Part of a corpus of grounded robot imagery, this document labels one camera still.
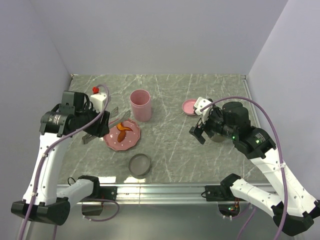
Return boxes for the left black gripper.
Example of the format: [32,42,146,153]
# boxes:
[76,103,110,138]

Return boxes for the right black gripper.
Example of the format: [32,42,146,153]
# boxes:
[188,106,237,144]

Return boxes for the metal tongs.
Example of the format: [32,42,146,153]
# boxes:
[81,106,132,145]

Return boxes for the tall grey cup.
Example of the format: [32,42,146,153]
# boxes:
[209,131,228,143]

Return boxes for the grey round lid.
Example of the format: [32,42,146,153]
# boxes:
[128,153,151,178]

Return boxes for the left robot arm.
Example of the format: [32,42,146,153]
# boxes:
[11,93,110,226]

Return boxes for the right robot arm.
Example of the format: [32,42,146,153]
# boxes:
[189,97,320,237]

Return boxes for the pink round lid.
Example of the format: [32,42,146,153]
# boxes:
[182,98,198,116]

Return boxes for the pink dotted plate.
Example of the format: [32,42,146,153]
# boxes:
[103,118,141,151]

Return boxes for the tall pink cup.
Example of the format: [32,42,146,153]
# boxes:
[129,89,152,122]

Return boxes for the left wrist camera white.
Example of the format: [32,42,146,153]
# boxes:
[89,85,111,113]

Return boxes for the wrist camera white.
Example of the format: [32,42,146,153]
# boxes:
[89,85,111,113]
[193,97,213,116]

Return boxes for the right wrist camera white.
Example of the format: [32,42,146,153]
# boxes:
[193,97,213,116]

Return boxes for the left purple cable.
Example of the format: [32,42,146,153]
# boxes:
[16,84,120,240]

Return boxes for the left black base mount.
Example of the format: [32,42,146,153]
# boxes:
[76,185,120,219]

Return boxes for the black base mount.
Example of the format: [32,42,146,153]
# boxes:
[76,185,120,219]
[201,185,243,218]

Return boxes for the aluminium front rail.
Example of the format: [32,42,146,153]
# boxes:
[56,183,276,205]

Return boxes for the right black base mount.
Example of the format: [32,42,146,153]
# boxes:
[201,185,243,218]

